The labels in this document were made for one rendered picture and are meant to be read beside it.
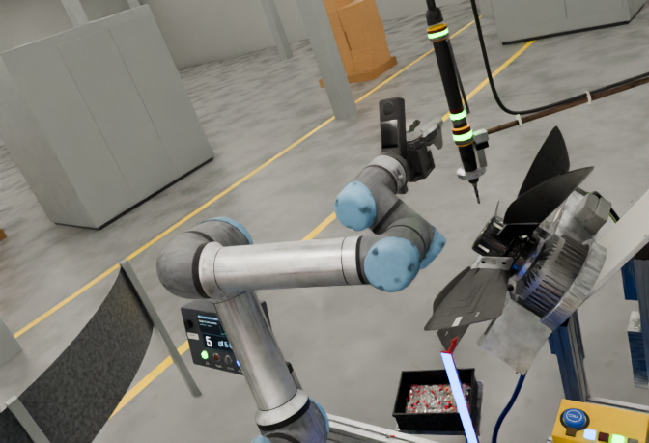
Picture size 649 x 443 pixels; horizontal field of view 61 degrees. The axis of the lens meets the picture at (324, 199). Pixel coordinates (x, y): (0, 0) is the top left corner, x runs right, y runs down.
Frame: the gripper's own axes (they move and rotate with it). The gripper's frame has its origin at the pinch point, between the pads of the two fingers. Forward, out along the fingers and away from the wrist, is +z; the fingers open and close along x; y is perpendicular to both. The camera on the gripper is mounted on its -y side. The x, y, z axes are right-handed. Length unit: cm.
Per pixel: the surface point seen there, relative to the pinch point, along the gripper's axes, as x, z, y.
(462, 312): -1.8, -5.4, 47.6
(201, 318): -74, -25, 43
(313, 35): -387, 503, 45
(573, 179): 21.5, 19.8, 26.6
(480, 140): 3.5, 16.4, 13.0
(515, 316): 4, 11, 62
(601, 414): 29, -18, 59
